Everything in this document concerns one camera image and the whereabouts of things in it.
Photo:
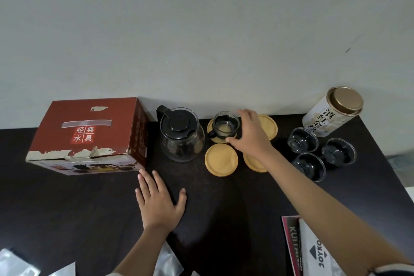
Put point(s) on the person's right hand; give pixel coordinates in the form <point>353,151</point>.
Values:
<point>254,136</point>

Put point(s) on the person's left hand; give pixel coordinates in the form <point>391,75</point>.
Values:
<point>158,208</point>

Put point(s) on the bamboo coaster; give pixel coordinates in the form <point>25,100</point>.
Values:
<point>252,164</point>
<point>217,141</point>
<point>270,127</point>
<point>221,160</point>

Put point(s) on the glass cup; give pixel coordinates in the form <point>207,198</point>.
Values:
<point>302,140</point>
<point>339,151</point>
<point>309,166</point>
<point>225,123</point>

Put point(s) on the glass teapot black lid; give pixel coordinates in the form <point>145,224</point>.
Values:
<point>181,136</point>

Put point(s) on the white tea tin gold lid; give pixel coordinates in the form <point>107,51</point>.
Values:
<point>326,117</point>

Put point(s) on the red cardboard tea set box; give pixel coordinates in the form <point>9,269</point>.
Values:
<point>87,112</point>

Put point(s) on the white packet black logo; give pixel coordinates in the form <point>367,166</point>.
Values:
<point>315,253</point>

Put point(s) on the group of silver foil pouches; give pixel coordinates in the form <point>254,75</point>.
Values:
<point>16,264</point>

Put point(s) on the person's right forearm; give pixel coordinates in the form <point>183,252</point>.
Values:
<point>323,208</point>

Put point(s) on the white box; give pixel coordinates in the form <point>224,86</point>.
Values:
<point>410,194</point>

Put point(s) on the striped shirt sleeve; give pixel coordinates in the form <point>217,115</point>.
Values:
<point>113,274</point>
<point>394,270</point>

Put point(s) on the dark wooden table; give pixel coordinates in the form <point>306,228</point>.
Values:
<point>64,214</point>

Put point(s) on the pink packet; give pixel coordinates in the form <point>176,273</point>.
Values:
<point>291,240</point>

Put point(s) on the clear plastic water bottle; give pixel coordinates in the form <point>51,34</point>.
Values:
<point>401,164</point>

